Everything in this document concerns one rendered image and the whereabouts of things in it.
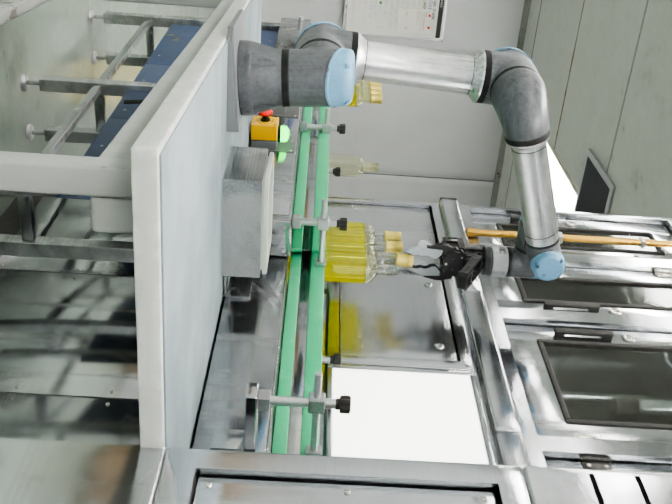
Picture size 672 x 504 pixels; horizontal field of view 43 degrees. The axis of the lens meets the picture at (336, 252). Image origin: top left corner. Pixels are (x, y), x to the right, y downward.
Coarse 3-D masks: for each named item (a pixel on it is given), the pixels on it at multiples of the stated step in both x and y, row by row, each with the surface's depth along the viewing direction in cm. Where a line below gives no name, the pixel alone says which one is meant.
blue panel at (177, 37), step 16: (176, 32) 330; (192, 32) 332; (272, 32) 340; (160, 48) 311; (176, 48) 312; (160, 64) 294; (144, 80) 278; (128, 96) 264; (144, 96) 265; (128, 112) 252; (112, 128) 241; (96, 144) 230
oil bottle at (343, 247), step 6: (330, 246) 211; (336, 246) 212; (342, 246) 212; (348, 246) 212; (354, 246) 212; (360, 246) 212; (366, 246) 213; (342, 252) 210; (348, 252) 210; (354, 252) 210; (360, 252) 210; (366, 252) 210; (372, 252) 211
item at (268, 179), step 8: (272, 152) 181; (272, 160) 178; (272, 168) 185; (264, 176) 173; (272, 176) 186; (264, 184) 170; (272, 184) 187; (264, 192) 170; (272, 192) 188; (264, 200) 170; (272, 200) 189; (264, 208) 171; (272, 208) 190; (264, 216) 172; (264, 224) 173; (264, 232) 174; (264, 240) 175; (264, 248) 176; (264, 256) 177; (264, 264) 178; (264, 272) 179
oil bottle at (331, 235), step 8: (328, 232) 217; (336, 232) 218; (344, 232) 218; (352, 232) 218; (360, 232) 218; (328, 240) 214; (336, 240) 214; (344, 240) 215; (352, 240) 215; (360, 240) 215; (368, 240) 215
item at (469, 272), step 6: (474, 258) 212; (480, 258) 212; (468, 264) 209; (474, 264) 209; (480, 264) 213; (462, 270) 207; (468, 270) 207; (474, 270) 209; (480, 270) 214; (462, 276) 205; (468, 276) 205; (474, 276) 210; (462, 282) 206; (468, 282) 206; (462, 288) 207
